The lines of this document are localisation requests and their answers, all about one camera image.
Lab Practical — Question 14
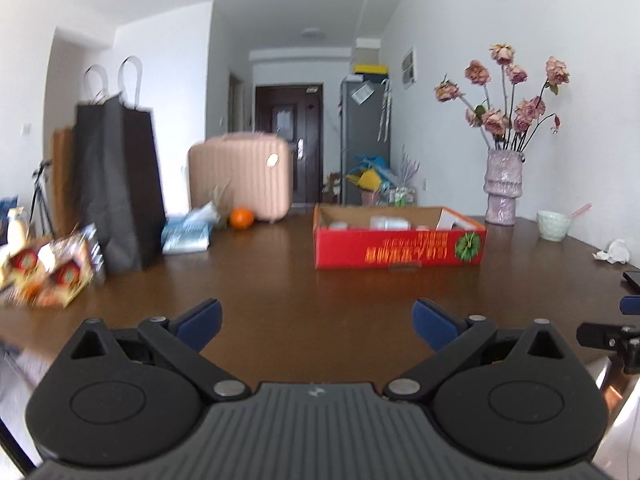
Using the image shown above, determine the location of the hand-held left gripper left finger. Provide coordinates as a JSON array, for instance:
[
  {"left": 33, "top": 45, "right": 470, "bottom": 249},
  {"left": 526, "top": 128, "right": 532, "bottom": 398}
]
[{"left": 70, "top": 298, "right": 251, "bottom": 403}]

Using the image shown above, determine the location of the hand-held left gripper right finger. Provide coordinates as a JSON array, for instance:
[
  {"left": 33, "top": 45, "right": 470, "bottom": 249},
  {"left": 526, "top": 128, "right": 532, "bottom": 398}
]
[{"left": 384, "top": 298, "right": 571, "bottom": 403}]

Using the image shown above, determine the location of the red cardboard box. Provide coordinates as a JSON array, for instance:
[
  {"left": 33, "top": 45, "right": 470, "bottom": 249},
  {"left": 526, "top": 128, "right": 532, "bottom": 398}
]
[{"left": 313, "top": 204, "right": 487, "bottom": 271}]

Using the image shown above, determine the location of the crumpled white tissue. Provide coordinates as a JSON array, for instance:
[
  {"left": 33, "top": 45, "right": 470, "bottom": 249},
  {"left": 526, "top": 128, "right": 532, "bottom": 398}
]
[{"left": 593, "top": 239, "right": 632, "bottom": 264}]

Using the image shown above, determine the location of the blue tissue pack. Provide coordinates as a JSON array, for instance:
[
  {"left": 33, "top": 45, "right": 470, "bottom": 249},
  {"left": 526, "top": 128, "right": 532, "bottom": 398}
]
[{"left": 161, "top": 205, "right": 221, "bottom": 256}]

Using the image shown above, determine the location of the clear plastic wipes pack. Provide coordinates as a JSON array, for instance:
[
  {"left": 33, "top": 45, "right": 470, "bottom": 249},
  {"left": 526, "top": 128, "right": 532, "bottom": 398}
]
[{"left": 369, "top": 216, "right": 412, "bottom": 231}]

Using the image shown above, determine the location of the pale green bowl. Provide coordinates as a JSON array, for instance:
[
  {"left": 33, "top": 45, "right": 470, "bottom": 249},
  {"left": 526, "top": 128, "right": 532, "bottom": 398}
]
[{"left": 536, "top": 210, "right": 572, "bottom": 242}]

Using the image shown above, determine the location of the orange fruit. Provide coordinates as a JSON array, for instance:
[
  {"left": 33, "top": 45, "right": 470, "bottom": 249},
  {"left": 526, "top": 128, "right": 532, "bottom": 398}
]
[{"left": 229, "top": 208, "right": 256, "bottom": 231}]

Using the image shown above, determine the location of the silver foil packet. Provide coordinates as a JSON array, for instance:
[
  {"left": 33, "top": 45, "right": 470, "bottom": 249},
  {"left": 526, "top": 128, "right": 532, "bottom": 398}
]
[{"left": 80, "top": 225, "right": 107, "bottom": 286}]

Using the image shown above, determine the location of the printed snack packet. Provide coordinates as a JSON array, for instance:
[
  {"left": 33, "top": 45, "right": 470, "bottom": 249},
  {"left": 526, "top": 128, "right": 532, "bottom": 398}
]
[
  {"left": 37, "top": 237, "right": 96, "bottom": 308},
  {"left": 0, "top": 240, "right": 48, "bottom": 307}
]

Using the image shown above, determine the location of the pink hard suitcase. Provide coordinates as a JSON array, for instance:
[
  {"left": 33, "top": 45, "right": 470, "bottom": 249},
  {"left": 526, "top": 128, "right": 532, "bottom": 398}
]
[{"left": 188, "top": 132, "right": 293, "bottom": 223}]

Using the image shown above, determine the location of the pale purple ribbed vase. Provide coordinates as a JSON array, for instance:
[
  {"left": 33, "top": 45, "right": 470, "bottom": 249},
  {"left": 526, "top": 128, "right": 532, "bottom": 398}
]
[{"left": 483, "top": 149, "right": 525, "bottom": 227}]

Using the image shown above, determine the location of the dried lavender bunch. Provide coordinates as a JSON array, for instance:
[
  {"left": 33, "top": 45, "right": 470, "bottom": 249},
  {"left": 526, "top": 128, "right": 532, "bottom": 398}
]
[{"left": 400, "top": 146, "right": 422, "bottom": 188}]

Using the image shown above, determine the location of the black paper bag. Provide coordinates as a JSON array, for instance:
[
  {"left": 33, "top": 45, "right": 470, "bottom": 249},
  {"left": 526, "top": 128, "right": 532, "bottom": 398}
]
[{"left": 74, "top": 57, "right": 167, "bottom": 275}]

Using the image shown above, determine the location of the blue plastic stool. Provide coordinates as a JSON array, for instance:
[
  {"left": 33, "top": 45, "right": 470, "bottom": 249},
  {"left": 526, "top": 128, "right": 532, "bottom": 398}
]
[{"left": 350, "top": 155, "right": 396, "bottom": 181}]

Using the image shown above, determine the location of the dark brown door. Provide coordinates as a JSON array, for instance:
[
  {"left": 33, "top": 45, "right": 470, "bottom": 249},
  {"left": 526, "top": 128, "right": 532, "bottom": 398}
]
[{"left": 255, "top": 85, "right": 324, "bottom": 206}]

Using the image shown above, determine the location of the brown paper bag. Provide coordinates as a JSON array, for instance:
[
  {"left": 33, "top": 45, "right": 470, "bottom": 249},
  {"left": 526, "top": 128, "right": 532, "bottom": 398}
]
[{"left": 50, "top": 127, "right": 78, "bottom": 238}]

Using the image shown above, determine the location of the grey refrigerator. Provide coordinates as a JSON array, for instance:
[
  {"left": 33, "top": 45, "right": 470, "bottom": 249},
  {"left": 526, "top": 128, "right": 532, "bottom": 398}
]
[{"left": 341, "top": 77, "right": 392, "bottom": 206}]

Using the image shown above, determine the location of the black tripod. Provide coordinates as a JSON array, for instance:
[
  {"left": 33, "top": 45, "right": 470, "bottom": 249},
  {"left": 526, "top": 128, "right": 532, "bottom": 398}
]
[{"left": 30, "top": 160, "right": 53, "bottom": 238}]

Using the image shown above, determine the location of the white bottle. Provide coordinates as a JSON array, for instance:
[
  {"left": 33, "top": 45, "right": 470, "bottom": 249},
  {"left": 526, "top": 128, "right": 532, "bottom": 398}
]
[{"left": 7, "top": 207, "right": 29, "bottom": 256}]

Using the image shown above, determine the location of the bunch of dried roses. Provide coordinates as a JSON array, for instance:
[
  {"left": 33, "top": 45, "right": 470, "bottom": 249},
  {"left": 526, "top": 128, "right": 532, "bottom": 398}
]
[{"left": 434, "top": 42, "right": 571, "bottom": 153}]

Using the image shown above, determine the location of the clear umbrella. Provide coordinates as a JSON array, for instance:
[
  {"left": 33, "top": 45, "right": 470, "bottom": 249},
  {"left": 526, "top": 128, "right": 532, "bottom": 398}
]
[{"left": 380, "top": 79, "right": 392, "bottom": 141}]

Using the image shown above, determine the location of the wire storage cart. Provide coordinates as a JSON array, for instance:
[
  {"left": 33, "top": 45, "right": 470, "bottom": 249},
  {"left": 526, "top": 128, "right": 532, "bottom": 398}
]
[{"left": 387, "top": 186, "right": 418, "bottom": 207}]

